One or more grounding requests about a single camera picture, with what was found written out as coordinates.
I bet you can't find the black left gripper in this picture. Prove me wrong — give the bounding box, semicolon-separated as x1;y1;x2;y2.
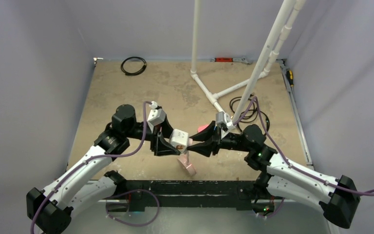
124;114;182;155

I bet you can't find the pink plug adapter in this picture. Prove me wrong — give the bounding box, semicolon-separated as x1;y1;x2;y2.
197;125;208;132

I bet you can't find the white cube power socket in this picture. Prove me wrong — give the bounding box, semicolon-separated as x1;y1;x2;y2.
169;129;190;154

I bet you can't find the pink round socket with cord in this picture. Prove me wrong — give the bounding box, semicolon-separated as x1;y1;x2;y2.
177;148;197;176

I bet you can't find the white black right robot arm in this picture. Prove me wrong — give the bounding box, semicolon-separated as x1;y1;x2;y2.
188;122;360;229

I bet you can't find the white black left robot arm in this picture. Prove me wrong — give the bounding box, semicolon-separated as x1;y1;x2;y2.
26;101;189;234

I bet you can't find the yellow black screwdriver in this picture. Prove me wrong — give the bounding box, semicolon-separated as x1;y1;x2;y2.
286;69;294;87

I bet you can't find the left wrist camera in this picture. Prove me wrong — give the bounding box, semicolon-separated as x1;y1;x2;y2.
147;101;167;132

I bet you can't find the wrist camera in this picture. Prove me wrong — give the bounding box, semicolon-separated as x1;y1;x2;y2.
215;112;235;132
147;101;167;132

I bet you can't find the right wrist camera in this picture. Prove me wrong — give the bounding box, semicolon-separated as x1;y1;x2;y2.
215;112;235;132

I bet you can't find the large black coiled cable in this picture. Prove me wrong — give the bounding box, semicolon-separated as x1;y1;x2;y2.
229;94;271;133

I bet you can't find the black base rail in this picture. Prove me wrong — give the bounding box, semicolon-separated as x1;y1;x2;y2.
104;171;278;215

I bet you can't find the small black coiled cable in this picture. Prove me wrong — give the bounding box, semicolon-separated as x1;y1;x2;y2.
120;56;147;77

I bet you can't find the red handled adjustable wrench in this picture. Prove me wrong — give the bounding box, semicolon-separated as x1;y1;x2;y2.
210;57;252;65

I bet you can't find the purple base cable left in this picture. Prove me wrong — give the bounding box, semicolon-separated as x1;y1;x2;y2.
105;190;160;227

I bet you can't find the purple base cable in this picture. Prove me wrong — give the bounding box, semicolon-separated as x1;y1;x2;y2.
105;190;160;227
254;195;288;220

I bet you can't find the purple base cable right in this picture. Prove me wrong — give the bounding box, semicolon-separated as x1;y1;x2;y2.
254;195;288;220

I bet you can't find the white PVC pipe frame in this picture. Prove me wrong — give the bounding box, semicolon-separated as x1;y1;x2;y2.
190;0;306;123

